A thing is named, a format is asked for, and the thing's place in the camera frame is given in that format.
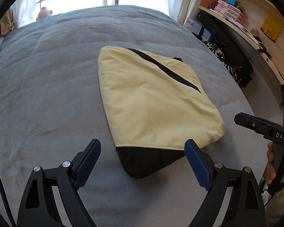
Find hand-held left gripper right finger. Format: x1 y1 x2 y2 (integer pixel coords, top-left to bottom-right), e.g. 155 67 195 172
184 139 267 227

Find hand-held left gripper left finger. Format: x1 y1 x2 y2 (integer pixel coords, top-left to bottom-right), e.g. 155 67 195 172
16 139 102 227

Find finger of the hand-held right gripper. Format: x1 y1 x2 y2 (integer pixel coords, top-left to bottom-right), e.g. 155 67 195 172
234 113 270 136
241 113 282 126

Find yellow-green and black hooded jacket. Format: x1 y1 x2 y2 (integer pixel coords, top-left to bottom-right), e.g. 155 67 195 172
98 46 228 178

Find person's right forearm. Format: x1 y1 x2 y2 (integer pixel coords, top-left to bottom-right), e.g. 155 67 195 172
266 187 284 227

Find person's right hand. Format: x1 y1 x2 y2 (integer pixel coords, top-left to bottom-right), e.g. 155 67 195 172
266 142 279 185

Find curved wooden desk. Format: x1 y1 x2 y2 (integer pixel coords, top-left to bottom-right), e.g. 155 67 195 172
199 5 284 109

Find black and white patterned cloth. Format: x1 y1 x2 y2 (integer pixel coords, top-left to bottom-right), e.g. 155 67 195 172
202 41 239 81

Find black bag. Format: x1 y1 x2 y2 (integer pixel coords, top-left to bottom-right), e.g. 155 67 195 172
195 11 254 88

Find yellow bag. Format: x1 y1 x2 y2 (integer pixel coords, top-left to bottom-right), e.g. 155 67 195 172
260 16 282 43

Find pink drawer organizer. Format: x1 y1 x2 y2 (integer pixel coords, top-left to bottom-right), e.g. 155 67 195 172
213 0 247 23

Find white cardboard box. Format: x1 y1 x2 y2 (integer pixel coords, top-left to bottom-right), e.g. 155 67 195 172
183 16 213 40

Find beige curtain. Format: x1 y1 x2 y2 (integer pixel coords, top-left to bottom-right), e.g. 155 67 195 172
177 0 205 25
0 7 19 35

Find white plush toy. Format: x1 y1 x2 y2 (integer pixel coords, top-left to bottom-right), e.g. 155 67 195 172
37 6 53 20

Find dark strap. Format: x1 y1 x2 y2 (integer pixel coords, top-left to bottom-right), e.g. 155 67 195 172
248 48 268 61

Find black cable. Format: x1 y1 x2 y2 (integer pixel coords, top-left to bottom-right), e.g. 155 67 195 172
0 156 16 227

